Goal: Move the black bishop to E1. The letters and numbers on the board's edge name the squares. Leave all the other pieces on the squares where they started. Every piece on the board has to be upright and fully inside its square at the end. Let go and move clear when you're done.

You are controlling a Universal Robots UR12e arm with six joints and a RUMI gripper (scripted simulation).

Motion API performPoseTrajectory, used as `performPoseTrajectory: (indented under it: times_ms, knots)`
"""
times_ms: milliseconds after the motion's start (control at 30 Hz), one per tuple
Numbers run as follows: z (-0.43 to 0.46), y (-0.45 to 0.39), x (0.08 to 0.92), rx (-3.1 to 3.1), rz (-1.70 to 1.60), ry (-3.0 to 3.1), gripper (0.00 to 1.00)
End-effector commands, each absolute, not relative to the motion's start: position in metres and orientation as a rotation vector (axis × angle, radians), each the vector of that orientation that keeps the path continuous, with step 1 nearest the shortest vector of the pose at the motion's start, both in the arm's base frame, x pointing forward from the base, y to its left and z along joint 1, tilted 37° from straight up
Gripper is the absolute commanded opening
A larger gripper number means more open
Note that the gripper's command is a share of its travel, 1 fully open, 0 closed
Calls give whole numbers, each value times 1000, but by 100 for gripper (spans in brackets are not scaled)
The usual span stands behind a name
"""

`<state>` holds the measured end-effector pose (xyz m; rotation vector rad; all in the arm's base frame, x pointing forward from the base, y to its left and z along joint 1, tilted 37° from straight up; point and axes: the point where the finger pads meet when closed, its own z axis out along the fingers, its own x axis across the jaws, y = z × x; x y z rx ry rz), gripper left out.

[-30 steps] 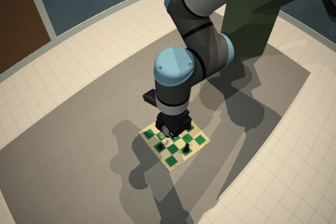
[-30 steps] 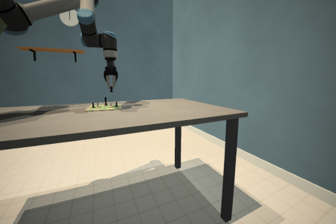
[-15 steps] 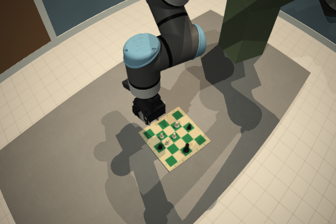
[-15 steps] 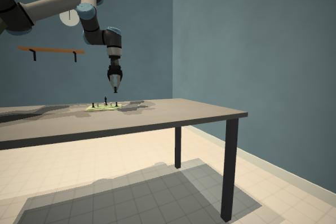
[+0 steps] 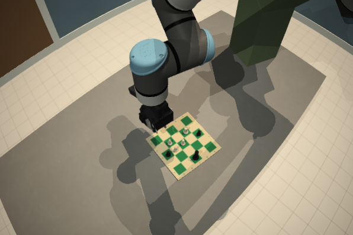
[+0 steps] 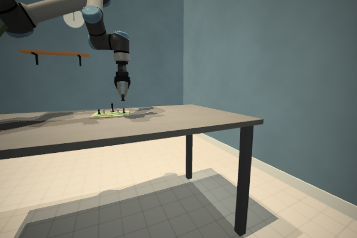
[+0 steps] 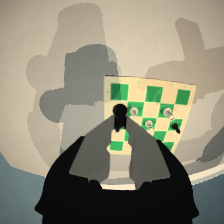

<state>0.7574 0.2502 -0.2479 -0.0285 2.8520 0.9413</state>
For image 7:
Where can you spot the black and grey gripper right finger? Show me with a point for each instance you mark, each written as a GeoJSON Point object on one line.
{"type": "Point", "coordinates": [152, 161]}

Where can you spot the green and cream chessboard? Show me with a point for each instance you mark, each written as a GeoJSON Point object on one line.
{"type": "Point", "coordinates": [150, 97]}

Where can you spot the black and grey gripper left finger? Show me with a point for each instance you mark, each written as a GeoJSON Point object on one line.
{"type": "Point", "coordinates": [86, 159]}

